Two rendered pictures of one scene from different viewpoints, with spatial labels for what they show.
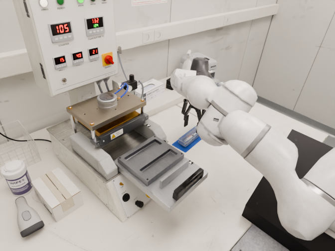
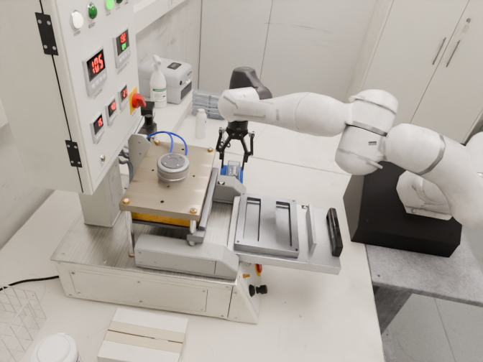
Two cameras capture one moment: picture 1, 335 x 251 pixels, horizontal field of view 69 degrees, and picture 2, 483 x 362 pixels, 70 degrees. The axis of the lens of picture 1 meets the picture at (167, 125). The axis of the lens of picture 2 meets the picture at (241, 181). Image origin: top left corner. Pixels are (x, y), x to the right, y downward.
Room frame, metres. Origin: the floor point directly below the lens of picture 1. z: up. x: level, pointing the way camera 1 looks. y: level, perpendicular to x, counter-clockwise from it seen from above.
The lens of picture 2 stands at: (0.23, 0.56, 1.65)
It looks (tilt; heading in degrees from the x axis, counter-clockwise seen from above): 38 degrees down; 319
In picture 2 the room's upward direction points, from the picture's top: 9 degrees clockwise
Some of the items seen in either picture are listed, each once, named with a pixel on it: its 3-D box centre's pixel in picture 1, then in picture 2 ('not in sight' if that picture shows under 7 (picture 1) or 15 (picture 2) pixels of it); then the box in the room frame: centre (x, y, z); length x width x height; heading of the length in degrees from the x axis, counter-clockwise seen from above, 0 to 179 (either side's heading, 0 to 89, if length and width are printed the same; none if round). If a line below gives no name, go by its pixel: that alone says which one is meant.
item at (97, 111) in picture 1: (107, 104); (163, 174); (0.89, 0.26, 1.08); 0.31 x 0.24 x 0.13; 140
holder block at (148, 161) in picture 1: (151, 158); (267, 223); (0.69, 0.05, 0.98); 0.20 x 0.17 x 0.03; 140
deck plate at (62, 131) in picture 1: (106, 135); (162, 222); (0.88, 0.28, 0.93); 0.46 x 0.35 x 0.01; 50
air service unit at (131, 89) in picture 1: (129, 89); (149, 140); (1.11, 0.21, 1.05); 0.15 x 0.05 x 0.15; 140
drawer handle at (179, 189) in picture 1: (189, 183); (334, 230); (0.57, -0.09, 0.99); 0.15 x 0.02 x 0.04; 140
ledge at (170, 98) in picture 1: (169, 90); (146, 123); (1.65, 0.00, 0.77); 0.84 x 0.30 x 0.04; 136
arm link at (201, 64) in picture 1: (200, 74); (251, 91); (1.06, -0.14, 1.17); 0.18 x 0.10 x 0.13; 176
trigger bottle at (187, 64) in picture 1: (187, 67); (157, 82); (1.76, -0.12, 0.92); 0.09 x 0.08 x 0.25; 170
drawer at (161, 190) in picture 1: (160, 166); (283, 228); (0.66, 0.02, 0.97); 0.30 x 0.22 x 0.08; 50
